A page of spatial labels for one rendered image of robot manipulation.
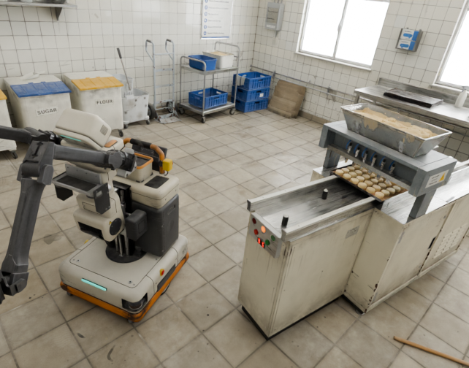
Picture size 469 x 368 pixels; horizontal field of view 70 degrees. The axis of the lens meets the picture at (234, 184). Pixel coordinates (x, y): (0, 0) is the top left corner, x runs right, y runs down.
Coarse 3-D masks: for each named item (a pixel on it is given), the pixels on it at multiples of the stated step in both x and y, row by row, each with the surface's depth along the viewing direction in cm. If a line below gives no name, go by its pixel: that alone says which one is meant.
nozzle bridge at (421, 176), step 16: (336, 128) 215; (320, 144) 226; (336, 144) 225; (352, 144) 214; (368, 144) 196; (336, 160) 241; (352, 160) 211; (368, 160) 207; (400, 160) 181; (416, 160) 181; (432, 160) 184; (448, 160) 186; (384, 176) 195; (400, 176) 192; (416, 176) 175; (432, 176) 177; (448, 176) 190; (416, 192) 177; (432, 192) 188; (416, 208) 190
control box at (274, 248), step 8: (256, 216) 181; (256, 224) 181; (264, 224) 175; (248, 232) 189; (264, 232) 175; (272, 232) 170; (256, 240) 184; (264, 240) 177; (280, 240) 168; (264, 248) 179; (272, 248) 173; (280, 248) 171; (272, 256) 174
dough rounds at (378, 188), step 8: (344, 168) 224; (352, 168) 225; (344, 176) 214; (352, 176) 217; (360, 176) 216; (368, 176) 217; (360, 184) 206; (368, 184) 208; (376, 184) 212; (384, 184) 209; (392, 184) 213; (368, 192) 202; (376, 192) 200; (384, 192) 200; (392, 192) 203; (400, 192) 206
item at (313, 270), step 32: (320, 192) 210; (288, 224) 177; (352, 224) 194; (256, 256) 193; (288, 256) 170; (320, 256) 190; (352, 256) 216; (256, 288) 201; (288, 288) 186; (320, 288) 211; (256, 320) 210; (288, 320) 206
